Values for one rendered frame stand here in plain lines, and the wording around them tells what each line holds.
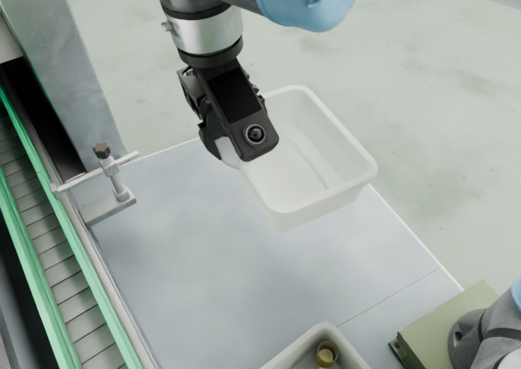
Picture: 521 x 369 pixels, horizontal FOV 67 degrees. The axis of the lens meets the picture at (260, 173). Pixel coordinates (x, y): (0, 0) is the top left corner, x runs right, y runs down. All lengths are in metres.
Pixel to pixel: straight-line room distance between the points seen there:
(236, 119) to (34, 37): 0.53
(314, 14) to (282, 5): 0.02
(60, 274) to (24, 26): 0.44
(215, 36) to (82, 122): 0.63
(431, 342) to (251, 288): 0.35
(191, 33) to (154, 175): 0.68
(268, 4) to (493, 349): 0.49
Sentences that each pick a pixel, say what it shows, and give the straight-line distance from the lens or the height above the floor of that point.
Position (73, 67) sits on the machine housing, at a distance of 0.92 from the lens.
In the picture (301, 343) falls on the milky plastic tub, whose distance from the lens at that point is 0.73.
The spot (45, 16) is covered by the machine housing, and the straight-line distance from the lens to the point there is 0.86.
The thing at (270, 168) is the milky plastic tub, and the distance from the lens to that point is 0.63.
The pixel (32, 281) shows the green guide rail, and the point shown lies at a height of 0.96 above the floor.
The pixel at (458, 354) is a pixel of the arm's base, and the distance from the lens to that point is 0.77.
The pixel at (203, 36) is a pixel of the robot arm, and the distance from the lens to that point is 0.40.
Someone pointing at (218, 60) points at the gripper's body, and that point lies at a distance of 0.42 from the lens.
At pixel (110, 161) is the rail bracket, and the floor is 0.97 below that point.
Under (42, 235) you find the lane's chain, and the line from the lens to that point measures 0.87.
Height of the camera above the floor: 1.54
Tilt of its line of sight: 51 degrees down
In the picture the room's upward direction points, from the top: straight up
